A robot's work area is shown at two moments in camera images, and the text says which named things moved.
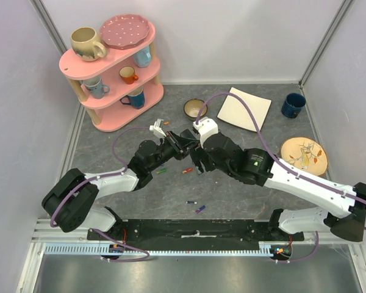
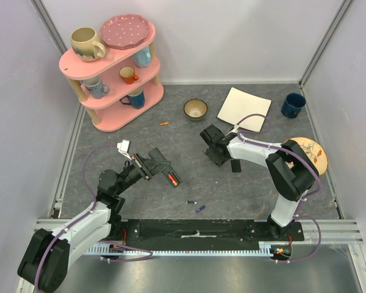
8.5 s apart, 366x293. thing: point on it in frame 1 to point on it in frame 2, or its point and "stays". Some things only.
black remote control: x=188 y=133 to x=169 y=173
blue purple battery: x=197 y=210 stays
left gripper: x=177 y=143 to x=149 y=166
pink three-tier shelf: x=118 y=87 stays
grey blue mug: x=96 y=88 stays
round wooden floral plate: x=305 y=153 stays
